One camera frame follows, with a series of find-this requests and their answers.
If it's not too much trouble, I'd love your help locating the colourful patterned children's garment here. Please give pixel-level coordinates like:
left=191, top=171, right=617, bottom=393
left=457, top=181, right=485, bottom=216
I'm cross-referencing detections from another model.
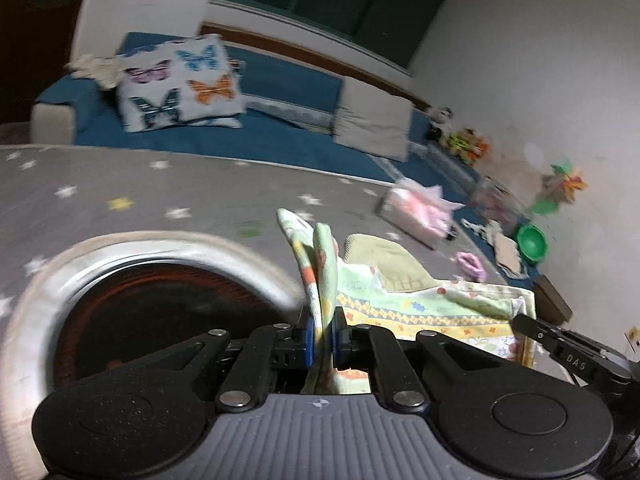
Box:
left=277, top=208, right=535, bottom=394

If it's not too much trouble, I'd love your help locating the brown wooden stool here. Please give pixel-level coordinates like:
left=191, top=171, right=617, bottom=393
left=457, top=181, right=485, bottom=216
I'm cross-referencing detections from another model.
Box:
left=533, top=274, right=573, bottom=326

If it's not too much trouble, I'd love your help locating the green plastic bowl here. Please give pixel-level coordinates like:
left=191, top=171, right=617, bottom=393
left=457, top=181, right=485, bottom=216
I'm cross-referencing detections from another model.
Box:
left=516, top=223, right=549, bottom=264

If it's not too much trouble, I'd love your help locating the pink hair scrunchie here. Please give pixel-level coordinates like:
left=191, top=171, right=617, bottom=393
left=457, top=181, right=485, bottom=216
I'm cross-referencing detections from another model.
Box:
left=454, top=252, right=487, bottom=283

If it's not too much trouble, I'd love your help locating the pink tissue pack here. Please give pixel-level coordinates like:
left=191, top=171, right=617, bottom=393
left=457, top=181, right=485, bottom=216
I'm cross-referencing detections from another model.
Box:
left=378, top=178, right=464, bottom=247

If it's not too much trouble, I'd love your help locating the colourful paper pinwheel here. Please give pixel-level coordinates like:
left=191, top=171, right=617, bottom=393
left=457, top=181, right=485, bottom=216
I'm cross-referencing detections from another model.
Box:
left=528, top=159, right=588, bottom=216

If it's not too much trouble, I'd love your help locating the clear plastic storage box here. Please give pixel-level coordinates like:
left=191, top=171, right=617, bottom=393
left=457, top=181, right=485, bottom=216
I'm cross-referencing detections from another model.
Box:
left=470, top=177, right=532, bottom=236

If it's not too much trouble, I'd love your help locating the blue sofa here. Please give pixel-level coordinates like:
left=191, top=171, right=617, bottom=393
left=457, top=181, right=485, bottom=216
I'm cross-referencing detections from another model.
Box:
left=30, top=30, right=542, bottom=291

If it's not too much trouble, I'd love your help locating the grey cushion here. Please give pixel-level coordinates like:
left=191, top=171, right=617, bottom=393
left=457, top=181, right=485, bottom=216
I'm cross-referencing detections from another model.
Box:
left=332, top=77, right=413, bottom=162

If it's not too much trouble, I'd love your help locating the orange fox plush toy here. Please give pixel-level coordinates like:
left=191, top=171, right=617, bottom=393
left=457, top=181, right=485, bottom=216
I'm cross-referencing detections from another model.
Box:
left=468, top=131, right=491, bottom=167

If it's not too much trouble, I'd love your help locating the butterfly print pillow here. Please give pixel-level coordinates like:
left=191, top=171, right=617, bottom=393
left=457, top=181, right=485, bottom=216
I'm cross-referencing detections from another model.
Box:
left=117, top=35, right=245, bottom=133

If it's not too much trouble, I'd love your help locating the crumpled beige cloth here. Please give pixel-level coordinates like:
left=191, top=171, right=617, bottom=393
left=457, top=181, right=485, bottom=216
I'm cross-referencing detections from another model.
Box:
left=65, top=54, right=125, bottom=91

